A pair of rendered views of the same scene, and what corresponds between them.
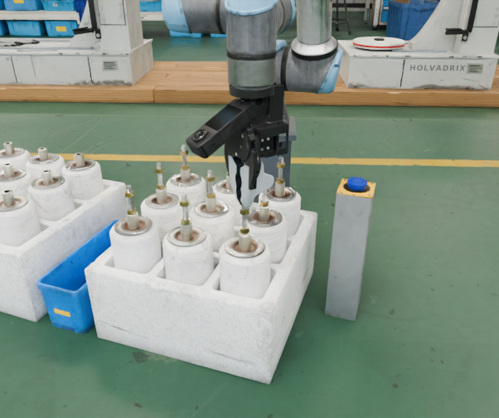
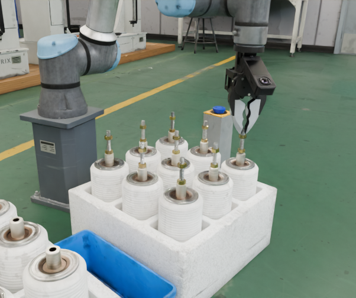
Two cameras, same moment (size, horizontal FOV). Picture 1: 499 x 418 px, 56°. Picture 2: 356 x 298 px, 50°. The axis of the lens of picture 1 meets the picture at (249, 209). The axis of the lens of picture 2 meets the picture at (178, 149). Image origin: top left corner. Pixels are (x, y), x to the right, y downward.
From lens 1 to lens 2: 1.07 m
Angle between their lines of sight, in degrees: 62
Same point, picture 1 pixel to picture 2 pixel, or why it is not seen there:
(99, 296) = (191, 272)
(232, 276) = (252, 182)
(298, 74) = (99, 58)
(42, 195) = (41, 245)
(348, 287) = not seen: hidden behind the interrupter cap
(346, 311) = not seen: hidden behind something
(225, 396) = (274, 264)
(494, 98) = (37, 78)
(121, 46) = not seen: outside the picture
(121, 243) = (197, 208)
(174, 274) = (225, 208)
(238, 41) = (265, 14)
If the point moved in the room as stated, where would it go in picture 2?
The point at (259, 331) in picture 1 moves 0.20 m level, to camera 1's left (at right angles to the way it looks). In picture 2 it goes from (271, 207) to (258, 249)
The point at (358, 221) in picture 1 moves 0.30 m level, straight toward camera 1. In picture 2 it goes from (229, 131) to (324, 155)
